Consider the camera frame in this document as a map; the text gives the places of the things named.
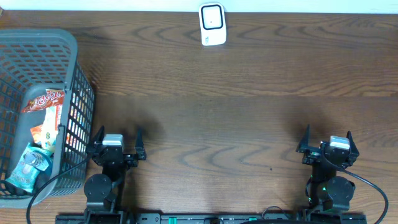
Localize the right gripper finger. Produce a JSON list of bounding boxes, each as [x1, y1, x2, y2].
[[346, 131, 359, 165], [296, 124, 311, 153]]

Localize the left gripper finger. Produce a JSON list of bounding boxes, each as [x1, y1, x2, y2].
[[134, 129, 147, 161], [86, 126, 104, 153]]

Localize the yellow snack bag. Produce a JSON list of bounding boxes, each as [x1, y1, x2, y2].
[[40, 105, 63, 152]]

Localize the red Top chocolate bar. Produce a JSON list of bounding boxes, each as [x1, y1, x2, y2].
[[21, 89, 65, 113]]

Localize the teal wet wipes pack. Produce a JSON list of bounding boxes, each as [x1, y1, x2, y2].
[[6, 143, 53, 193]]

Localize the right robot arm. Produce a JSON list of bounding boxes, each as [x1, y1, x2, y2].
[[296, 127, 359, 213]]

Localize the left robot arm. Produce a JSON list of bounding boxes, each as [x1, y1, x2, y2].
[[83, 126, 147, 223]]

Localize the white barcode scanner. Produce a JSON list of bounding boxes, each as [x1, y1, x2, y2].
[[198, 2, 227, 46]]

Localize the small orange snack packet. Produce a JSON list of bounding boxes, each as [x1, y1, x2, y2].
[[30, 124, 43, 144]]

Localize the grey plastic basket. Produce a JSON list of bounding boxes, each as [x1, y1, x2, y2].
[[1, 29, 95, 208]]

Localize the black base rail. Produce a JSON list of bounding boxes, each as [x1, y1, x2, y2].
[[55, 212, 368, 224]]

